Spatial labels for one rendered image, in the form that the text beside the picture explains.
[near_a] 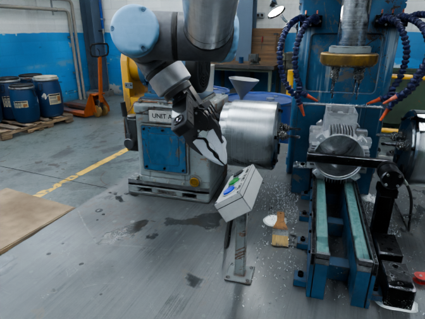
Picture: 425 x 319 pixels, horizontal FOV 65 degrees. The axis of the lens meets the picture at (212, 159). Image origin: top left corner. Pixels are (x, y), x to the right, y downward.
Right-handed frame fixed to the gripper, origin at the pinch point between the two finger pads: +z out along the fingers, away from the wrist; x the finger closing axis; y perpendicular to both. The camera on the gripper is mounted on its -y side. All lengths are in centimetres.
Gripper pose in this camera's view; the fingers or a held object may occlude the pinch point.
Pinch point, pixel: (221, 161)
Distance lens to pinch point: 79.5
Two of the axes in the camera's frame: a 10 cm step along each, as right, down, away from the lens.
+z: 5.6, 8.2, 1.4
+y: 2.8, -3.5, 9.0
